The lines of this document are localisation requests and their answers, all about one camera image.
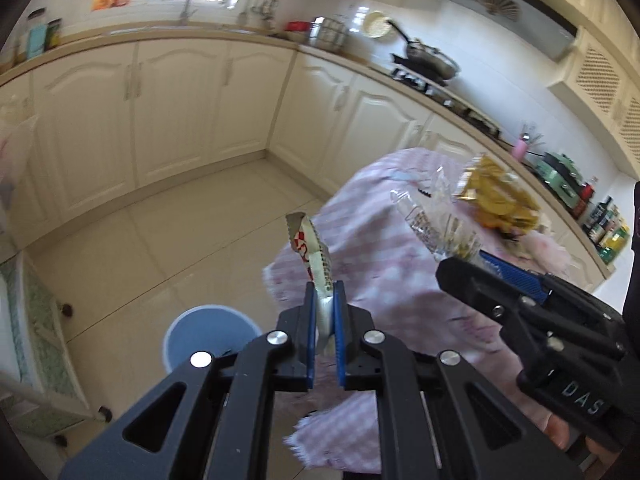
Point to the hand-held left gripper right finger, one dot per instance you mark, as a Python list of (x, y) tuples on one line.
[(340, 340)]

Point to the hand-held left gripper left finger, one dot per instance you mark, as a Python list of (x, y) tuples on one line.
[(311, 340)]

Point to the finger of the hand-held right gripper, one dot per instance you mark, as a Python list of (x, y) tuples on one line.
[(465, 282), (520, 275)]

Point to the white and red snack wrapper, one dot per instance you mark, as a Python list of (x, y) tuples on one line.
[(312, 255)]

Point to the blue trash bin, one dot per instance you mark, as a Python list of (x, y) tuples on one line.
[(210, 325)]

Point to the person's right hand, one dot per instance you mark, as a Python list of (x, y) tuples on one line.
[(557, 432)]

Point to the clear printed plastic wrapper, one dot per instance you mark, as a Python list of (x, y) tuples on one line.
[(430, 220)]

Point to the yellow snack bag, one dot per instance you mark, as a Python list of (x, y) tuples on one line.
[(500, 200)]

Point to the pink checked tablecloth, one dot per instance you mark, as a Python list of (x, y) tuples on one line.
[(380, 240)]

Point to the dark sauce bottle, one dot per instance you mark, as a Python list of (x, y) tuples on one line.
[(600, 220)]

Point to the yellow oil bottle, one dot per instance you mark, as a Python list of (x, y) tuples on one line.
[(616, 245)]

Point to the red sauce bottle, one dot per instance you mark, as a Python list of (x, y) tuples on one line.
[(586, 197)]

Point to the pink utensil cup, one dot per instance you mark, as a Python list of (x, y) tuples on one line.
[(520, 150)]

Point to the black gas stove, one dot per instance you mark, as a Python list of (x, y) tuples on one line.
[(450, 100)]

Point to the black frying pan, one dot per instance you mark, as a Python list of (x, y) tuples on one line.
[(432, 60)]

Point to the cream kitchen base cabinets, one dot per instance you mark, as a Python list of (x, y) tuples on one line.
[(175, 110)]

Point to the pale yellow round strainer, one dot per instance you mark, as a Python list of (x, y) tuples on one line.
[(376, 24)]

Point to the grey range hood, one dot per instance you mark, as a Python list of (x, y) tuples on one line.
[(500, 0)]

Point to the stainless steel pot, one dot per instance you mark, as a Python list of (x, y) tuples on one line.
[(327, 32)]

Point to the red bowl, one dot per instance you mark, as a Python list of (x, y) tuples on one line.
[(298, 26)]

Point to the translucent plastic bag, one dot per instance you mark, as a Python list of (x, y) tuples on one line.
[(15, 160)]

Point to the chrome faucet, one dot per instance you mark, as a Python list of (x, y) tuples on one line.
[(185, 5)]

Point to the green packet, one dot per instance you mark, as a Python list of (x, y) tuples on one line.
[(54, 35)]

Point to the white lidded jar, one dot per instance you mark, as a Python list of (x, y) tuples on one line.
[(36, 35)]

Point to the cream lattice wall cabinets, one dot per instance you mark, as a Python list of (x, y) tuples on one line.
[(600, 70)]

